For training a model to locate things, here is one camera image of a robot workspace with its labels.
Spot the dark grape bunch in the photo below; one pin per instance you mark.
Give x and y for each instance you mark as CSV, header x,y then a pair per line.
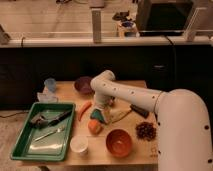
x,y
145,131

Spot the grey object in tray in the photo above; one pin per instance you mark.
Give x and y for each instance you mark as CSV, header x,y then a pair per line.
x,y
38,120

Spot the teal sponge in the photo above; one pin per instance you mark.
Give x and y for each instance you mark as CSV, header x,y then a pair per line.
x,y
96,114

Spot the orange fruit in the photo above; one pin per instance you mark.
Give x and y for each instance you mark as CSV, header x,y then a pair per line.
x,y
94,126

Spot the blue plastic cup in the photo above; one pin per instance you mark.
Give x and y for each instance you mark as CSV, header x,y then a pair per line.
x,y
50,84

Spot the orange bowl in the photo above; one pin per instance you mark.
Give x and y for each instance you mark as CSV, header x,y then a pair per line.
x,y
119,143

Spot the black handled knife in tray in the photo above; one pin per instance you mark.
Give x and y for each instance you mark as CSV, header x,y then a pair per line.
x,y
59,118

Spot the white cup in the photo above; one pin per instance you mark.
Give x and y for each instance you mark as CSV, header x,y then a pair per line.
x,y
79,145

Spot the purple bowl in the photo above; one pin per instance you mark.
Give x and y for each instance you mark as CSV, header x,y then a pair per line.
x,y
82,85

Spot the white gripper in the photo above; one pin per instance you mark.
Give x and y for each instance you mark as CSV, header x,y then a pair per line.
x,y
102,101

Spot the green plastic tray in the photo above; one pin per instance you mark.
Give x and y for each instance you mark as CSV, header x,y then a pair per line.
x,y
52,148

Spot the black monitor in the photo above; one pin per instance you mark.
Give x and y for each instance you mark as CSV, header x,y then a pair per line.
x,y
162,15

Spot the orange carrot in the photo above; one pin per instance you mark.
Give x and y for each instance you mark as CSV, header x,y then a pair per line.
x,y
83,109

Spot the yellow banana piece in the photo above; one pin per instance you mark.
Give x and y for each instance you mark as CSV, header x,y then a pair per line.
x,y
116,115

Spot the silver fork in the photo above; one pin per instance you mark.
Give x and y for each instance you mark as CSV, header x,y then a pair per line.
x,y
58,130

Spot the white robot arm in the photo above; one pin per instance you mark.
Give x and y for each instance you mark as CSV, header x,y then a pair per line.
x,y
184,130

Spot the clear plastic bag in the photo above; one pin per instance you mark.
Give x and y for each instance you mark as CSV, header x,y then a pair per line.
x,y
46,97

